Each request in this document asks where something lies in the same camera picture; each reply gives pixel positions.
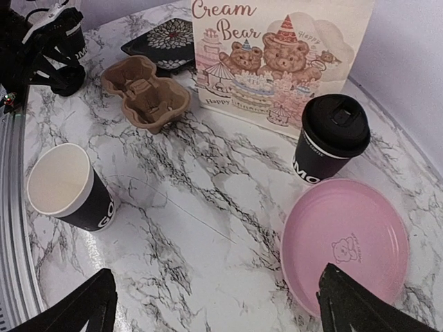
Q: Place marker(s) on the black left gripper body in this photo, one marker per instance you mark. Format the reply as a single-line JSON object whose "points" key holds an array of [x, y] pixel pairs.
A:
{"points": [[19, 63]]}

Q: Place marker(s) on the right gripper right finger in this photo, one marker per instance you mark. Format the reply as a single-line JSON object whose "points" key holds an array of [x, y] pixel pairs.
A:
{"points": [[345, 305]]}

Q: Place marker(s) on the front aluminium rail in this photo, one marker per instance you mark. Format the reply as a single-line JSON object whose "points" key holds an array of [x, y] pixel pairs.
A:
{"points": [[20, 295]]}

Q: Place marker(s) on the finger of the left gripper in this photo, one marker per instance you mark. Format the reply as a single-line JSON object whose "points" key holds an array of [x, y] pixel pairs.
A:
{"points": [[69, 59], [72, 80]]}

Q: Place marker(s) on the brown cardboard cup carrier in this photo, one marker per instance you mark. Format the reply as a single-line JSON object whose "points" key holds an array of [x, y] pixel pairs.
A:
{"points": [[148, 101]]}

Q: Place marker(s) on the black floral square plate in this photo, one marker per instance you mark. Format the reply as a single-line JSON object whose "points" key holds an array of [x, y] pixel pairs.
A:
{"points": [[169, 45]]}

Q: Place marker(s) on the pink round plate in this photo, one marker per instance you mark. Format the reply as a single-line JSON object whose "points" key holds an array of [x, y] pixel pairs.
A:
{"points": [[351, 225]]}

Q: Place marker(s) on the black cup lid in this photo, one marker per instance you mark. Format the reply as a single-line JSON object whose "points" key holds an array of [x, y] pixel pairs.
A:
{"points": [[338, 124]]}

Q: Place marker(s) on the black paper coffee cup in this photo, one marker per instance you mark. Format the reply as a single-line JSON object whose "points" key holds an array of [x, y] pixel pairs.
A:
{"points": [[312, 163]]}

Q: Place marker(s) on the white printed paper bag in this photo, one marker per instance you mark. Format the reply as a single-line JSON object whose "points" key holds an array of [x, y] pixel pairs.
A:
{"points": [[262, 61]]}

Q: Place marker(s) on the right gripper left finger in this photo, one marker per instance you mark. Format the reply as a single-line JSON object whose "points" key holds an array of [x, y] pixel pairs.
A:
{"points": [[91, 306]]}

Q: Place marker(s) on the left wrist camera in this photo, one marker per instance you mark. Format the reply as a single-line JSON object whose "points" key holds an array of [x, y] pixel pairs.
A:
{"points": [[60, 17]]}

